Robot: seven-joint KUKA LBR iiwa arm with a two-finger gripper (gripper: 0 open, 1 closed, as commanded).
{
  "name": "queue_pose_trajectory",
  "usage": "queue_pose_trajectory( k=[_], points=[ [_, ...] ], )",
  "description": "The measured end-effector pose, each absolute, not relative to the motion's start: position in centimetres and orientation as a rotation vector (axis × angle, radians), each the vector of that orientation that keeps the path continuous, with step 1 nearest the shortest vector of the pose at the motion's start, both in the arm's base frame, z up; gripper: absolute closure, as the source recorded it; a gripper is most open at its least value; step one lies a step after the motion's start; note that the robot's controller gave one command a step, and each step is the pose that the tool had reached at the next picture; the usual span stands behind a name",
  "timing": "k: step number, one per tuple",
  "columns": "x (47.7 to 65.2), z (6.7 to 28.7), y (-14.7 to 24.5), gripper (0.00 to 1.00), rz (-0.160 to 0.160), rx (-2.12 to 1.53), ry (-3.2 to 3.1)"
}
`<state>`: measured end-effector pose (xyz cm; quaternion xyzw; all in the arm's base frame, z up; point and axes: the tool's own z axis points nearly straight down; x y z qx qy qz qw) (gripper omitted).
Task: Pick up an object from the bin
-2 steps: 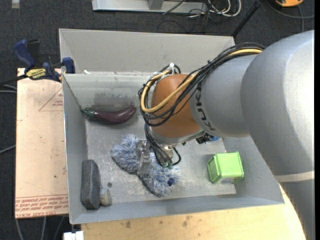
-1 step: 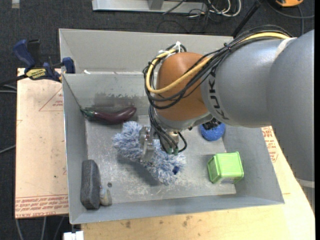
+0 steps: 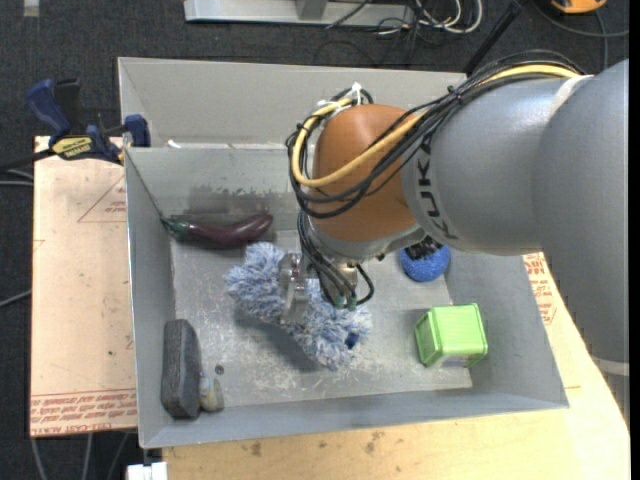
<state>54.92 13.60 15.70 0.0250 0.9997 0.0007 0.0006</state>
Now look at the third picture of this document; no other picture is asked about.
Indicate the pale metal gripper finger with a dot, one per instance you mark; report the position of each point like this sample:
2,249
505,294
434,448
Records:
304,303
289,270

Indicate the blue and white fluffy cloth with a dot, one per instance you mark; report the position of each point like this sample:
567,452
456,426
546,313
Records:
260,288

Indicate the purple toy eggplant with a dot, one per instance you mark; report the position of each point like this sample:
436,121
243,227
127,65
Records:
225,233

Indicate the blue ball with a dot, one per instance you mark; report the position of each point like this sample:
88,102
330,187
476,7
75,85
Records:
425,270

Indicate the green box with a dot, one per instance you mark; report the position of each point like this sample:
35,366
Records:
452,333

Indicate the small pale grey toy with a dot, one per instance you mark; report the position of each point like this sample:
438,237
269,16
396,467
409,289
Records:
212,395

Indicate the dark grey sponge block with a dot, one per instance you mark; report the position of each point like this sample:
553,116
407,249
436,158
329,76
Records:
180,368

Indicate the grey metal bin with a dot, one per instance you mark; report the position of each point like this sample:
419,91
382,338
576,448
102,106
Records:
210,98

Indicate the brown cardboard board, red print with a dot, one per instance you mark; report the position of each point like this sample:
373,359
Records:
80,278

